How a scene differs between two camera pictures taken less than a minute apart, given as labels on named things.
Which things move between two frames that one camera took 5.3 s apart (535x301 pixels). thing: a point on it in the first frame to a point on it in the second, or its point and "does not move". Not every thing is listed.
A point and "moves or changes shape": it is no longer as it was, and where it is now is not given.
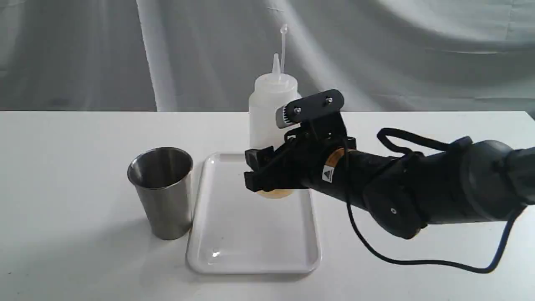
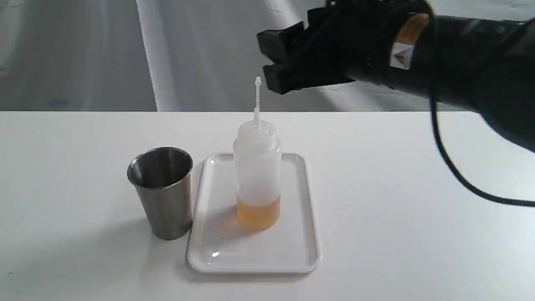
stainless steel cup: x=163 y=176 does not move
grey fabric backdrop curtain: x=205 y=55 does not move
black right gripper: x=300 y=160 to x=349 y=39
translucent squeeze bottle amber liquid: x=266 y=93 moves or changes shape
